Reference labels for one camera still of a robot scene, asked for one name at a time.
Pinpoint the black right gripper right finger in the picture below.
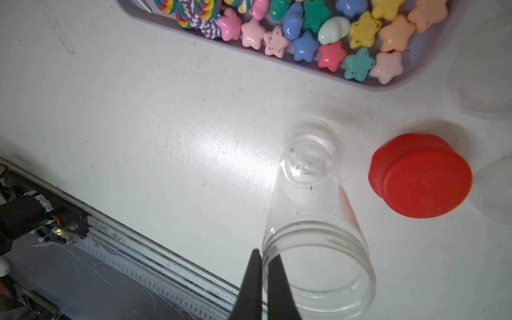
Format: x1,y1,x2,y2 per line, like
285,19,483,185
267,255,301,320

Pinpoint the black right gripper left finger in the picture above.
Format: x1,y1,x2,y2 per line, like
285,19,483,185
228,249,263,320

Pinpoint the small clear sprinkles jar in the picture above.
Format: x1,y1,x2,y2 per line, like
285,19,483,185
262,139,376,319

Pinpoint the red jar lid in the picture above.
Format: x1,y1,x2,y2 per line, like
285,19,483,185
368,133,473,219

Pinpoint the clear plastic jar lid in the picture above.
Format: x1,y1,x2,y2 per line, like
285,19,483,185
448,15,511,121

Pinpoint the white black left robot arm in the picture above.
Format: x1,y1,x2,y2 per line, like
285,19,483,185
1,163,89,255

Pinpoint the pile of star candies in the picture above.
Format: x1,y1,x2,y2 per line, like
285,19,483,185
218,1,449,85

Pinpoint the pile of swirl candies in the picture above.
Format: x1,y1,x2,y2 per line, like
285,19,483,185
154,0,252,39

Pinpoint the lilac plastic tray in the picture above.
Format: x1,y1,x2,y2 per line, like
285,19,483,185
115,0,461,92

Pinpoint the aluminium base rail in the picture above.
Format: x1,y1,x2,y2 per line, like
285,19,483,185
1,158,239,319

